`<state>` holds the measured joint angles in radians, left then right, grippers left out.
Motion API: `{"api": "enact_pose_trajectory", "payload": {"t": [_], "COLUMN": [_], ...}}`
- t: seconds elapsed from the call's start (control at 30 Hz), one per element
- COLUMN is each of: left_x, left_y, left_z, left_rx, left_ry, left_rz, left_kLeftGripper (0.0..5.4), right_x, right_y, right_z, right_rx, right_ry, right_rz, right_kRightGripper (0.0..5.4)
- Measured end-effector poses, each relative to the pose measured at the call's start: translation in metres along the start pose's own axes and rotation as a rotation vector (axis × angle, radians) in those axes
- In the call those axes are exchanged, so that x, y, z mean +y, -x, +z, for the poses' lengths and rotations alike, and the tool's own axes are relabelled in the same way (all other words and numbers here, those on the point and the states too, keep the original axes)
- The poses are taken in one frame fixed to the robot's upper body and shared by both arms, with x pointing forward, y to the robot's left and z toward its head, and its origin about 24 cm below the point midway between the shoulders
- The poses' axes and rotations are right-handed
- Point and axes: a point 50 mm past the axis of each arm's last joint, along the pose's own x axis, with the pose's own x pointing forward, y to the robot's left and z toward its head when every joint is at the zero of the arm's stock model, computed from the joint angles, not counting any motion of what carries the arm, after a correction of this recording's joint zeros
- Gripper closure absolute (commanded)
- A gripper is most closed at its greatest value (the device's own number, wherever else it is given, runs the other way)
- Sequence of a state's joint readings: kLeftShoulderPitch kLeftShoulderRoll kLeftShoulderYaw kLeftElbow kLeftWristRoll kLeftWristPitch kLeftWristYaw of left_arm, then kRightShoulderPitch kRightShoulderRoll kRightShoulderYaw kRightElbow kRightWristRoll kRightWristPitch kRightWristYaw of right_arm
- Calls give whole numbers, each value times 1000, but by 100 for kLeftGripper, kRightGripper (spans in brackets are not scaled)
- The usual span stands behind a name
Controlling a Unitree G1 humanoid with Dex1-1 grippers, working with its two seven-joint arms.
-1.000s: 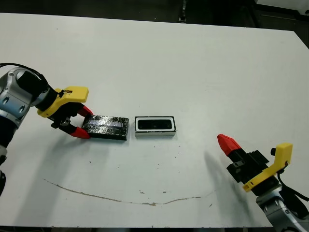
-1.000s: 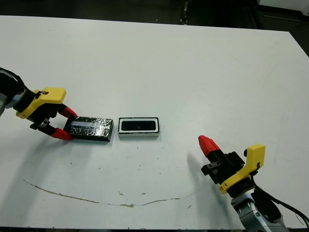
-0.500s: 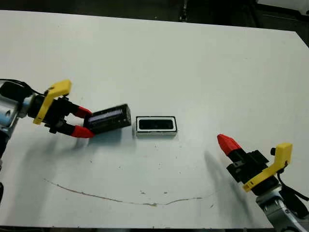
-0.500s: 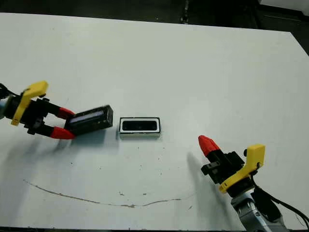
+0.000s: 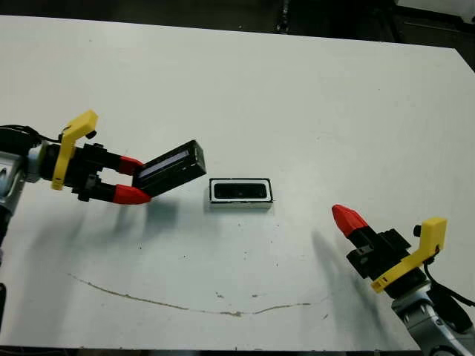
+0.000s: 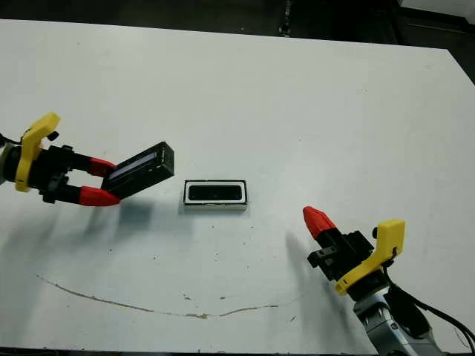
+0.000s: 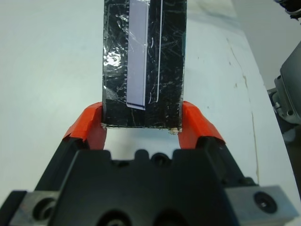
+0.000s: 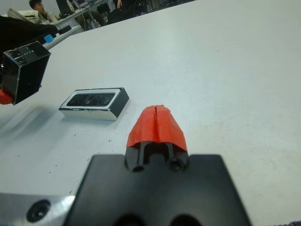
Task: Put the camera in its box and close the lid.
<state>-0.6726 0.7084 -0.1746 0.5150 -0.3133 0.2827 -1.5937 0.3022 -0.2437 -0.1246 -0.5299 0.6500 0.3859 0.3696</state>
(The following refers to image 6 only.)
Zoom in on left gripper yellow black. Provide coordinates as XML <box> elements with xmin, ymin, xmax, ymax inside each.
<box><xmin>14</xmin><ymin>111</ymin><xmax>122</xmax><ymax>207</ymax></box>

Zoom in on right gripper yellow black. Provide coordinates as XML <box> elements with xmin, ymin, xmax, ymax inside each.
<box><xmin>302</xmin><ymin>205</ymin><xmax>407</xmax><ymax>302</ymax></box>

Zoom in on black box lid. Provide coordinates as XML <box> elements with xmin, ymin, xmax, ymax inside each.
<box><xmin>101</xmin><ymin>141</ymin><xmax>176</xmax><ymax>202</ymax></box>

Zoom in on white box base black rim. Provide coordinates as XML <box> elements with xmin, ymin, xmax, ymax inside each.
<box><xmin>183</xmin><ymin>179</ymin><xmax>249</xmax><ymax>212</ymax></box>

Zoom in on black metal floor strut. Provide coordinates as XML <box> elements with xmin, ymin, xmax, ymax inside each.
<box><xmin>278</xmin><ymin>0</ymin><xmax>293</xmax><ymax>37</ymax></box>

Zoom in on white furniture piece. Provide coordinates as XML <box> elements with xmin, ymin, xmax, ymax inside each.
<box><xmin>398</xmin><ymin>0</ymin><xmax>475</xmax><ymax>16</ymax></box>

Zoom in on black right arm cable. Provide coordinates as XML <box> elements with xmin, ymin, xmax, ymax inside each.
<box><xmin>381</xmin><ymin>259</ymin><xmax>475</xmax><ymax>350</ymax></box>

